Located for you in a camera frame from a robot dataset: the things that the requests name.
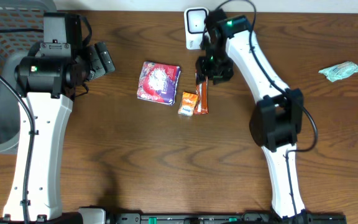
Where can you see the purple red snack bag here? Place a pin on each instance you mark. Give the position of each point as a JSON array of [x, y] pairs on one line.
[[158, 83]]

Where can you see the mint green snack packet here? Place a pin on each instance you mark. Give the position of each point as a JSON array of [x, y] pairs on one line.
[[340, 71]]

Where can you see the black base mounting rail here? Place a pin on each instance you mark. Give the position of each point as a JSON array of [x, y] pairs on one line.
[[250, 217]]

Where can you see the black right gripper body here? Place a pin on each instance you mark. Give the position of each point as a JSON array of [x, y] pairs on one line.
[[215, 72]]

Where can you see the grey plastic mesh basket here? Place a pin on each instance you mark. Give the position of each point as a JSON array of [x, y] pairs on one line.
[[21, 23]]

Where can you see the small orange tissue pack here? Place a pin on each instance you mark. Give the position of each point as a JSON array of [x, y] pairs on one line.
[[188, 103]]

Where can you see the orange brown snack bar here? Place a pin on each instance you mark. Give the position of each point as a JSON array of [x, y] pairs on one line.
[[202, 103]]

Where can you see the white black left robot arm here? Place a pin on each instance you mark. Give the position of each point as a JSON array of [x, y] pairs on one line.
[[46, 81]]

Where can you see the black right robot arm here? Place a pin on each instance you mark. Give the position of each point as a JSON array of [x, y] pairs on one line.
[[277, 116]]

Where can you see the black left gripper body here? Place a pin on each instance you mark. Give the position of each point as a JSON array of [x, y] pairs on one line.
[[96, 62]]

